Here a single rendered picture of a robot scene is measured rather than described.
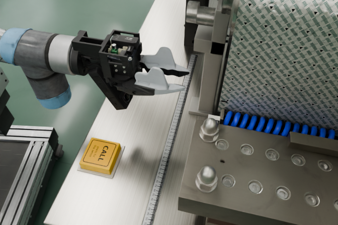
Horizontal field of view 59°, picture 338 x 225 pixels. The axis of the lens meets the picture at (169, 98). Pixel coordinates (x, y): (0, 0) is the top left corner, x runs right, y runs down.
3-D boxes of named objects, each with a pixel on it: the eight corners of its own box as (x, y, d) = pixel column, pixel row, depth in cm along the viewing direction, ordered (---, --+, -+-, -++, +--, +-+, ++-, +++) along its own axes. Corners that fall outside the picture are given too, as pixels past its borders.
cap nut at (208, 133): (200, 124, 57) (202, 110, 53) (219, 128, 56) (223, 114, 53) (197, 140, 54) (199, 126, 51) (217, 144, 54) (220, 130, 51)
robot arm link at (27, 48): (27, 50, 66) (12, 17, 59) (73, 58, 64) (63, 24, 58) (7, 74, 61) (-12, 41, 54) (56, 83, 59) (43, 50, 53)
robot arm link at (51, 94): (61, 75, 76) (48, 41, 68) (79, 103, 70) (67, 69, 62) (30, 88, 73) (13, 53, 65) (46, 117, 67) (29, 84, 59)
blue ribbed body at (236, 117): (223, 116, 61) (225, 106, 58) (333, 137, 57) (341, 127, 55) (221, 130, 59) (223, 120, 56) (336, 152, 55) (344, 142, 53)
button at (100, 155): (93, 142, 69) (91, 136, 68) (121, 148, 68) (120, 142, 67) (80, 168, 65) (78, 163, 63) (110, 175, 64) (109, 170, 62)
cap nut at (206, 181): (197, 170, 51) (199, 156, 47) (218, 175, 50) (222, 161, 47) (193, 190, 48) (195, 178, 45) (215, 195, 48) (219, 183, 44)
